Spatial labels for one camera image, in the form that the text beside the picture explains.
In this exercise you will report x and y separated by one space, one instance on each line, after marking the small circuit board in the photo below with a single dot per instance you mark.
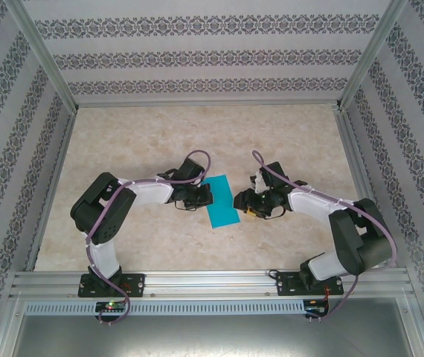
314 308
111 306

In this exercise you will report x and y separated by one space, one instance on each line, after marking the wide aluminium mounting rail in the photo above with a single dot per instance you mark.
204 284

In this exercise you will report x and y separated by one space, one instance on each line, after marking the blue paper sheet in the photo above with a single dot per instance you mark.
221 208

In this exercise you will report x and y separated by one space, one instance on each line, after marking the grey metal panel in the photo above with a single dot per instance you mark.
212 338

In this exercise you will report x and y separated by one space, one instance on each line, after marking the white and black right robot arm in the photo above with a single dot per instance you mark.
308 206

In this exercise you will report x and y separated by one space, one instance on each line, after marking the aluminium frame rail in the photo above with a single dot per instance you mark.
362 186
204 103
54 186

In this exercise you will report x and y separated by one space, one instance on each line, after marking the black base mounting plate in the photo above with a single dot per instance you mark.
135 284
286 284

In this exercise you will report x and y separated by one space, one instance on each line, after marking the aluminium frame post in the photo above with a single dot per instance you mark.
5 327
416 327
44 52
371 52

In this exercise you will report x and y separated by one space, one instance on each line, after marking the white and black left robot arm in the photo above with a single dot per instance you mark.
104 256

